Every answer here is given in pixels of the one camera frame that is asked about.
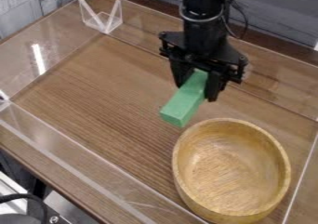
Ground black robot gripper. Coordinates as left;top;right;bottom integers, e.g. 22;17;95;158
158;12;249;102

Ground green rectangular block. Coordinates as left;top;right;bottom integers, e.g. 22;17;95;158
159;71;207;127

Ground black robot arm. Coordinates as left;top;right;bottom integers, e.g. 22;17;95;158
159;0;249;102

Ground brown wooden bowl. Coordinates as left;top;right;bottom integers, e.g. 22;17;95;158
171;118;292;224

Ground clear acrylic wall panels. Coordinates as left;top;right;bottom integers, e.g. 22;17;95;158
0;3;318;224

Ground clear acrylic corner bracket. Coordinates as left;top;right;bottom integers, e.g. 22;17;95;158
79;0;123;34

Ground black cable at bottom left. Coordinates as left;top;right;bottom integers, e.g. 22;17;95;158
0;193;48;224

